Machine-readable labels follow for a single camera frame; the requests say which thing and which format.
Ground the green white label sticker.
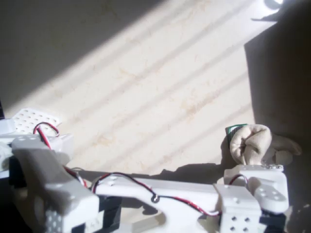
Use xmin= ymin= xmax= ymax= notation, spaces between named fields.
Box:
xmin=225 ymin=123 xmax=248 ymax=149

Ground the beige knit cloth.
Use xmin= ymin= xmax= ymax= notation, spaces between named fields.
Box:
xmin=0 ymin=142 xmax=12 ymax=171

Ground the red white black servo cable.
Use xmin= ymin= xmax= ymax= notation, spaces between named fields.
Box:
xmin=91 ymin=172 xmax=221 ymax=217
xmin=33 ymin=122 xmax=88 ymax=189
xmin=229 ymin=174 xmax=250 ymax=188

